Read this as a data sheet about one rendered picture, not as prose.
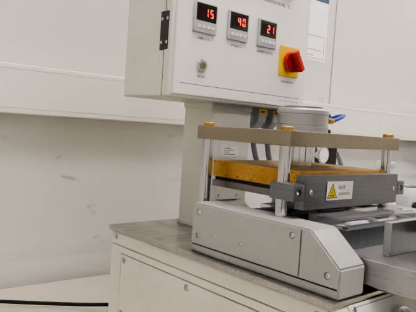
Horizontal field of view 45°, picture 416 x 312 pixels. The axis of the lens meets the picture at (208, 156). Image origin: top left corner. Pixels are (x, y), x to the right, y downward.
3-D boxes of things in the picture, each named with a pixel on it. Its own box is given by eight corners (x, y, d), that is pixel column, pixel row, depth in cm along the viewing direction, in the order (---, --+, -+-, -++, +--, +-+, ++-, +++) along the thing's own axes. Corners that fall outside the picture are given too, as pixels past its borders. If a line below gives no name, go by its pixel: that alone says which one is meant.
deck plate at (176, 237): (108, 228, 88) (109, 223, 88) (249, 215, 111) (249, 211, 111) (332, 311, 53) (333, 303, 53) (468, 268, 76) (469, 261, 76)
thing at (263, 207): (288, 225, 68) (289, 209, 68) (257, 218, 73) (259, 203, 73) (363, 216, 81) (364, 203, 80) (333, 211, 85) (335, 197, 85)
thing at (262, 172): (212, 185, 79) (216, 124, 78) (301, 182, 93) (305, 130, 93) (299, 202, 66) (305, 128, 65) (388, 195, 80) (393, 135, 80)
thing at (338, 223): (342, 238, 62) (343, 220, 62) (305, 229, 66) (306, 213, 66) (415, 226, 74) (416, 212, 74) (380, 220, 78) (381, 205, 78)
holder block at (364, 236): (247, 225, 73) (248, 207, 73) (329, 216, 86) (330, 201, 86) (345, 251, 61) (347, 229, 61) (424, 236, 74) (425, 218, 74)
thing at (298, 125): (168, 180, 81) (173, 99, 81) (292, 177, 102) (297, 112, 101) (285, 203, 63) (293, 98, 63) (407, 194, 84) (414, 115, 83)
